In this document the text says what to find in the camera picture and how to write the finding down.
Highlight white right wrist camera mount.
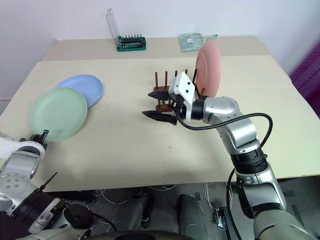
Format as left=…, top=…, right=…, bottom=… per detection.
left=168, top=71, right=196, bottom=124

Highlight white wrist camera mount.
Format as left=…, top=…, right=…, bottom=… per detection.
left=0, top=136, right=21, bottom=159
left=168, top=71, right=196, bottom=124

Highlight dark rounded grey shape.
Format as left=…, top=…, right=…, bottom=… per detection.
left=116, top=193, right=155, bottom=230
left=176, top=193, right=210, bottom=240

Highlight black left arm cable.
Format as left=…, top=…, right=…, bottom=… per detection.
left=37, top=171, right=59, bottom=193

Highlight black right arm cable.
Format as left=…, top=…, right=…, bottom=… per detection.
left=177, top=112, right=274, bottom=226

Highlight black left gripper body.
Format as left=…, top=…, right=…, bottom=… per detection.
left=20, top=134, right=48, bottom=151

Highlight purple ribbed object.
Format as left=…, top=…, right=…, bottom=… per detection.
left=289, top=41, right=320, bottom=106

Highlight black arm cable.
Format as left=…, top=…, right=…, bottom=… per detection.
left=177, top=112, right=274, bottom=226
left=37, top=171, right=59, bottom=193

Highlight silver metal clamp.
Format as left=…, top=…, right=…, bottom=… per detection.
left=214, top=206, right=226, bottom=231

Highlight black round disc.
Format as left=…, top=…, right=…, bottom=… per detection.
left=63, top=203, right=94, bottom=229

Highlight green screwdriver bit set case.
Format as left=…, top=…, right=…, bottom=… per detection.
left=106, top=7, right=148, bottom=53

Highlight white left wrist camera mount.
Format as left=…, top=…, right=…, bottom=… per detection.
left=0, top=136, right=21, bottom=159

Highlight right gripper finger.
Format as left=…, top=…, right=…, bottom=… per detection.
left=141, top=110, right=179, bottom=126
left=147, top=90, right=172, bottom=100

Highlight wooden dish rack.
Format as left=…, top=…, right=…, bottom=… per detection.
left=152, top=68, right=204, bottom=112

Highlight green plate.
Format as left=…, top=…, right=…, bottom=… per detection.
left=27, top=86, right=89, bottom=143

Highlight blue plate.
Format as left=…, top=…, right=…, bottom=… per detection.
left=56, top=74, right=104, bottom=109

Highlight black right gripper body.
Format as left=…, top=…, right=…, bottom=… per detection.
left=171, top=93, right=188, bottom=122

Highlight pink plate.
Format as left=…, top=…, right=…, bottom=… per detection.
left=195, top=40, right=223, bottom=98

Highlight clear plastic bag with parts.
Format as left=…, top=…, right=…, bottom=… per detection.
left=177, top=32, right=219, bottom=53

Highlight white floor cable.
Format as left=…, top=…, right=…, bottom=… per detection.
left=93, top=187, right=141, bottom=206
left=203, top=183, right=219, bottom=214

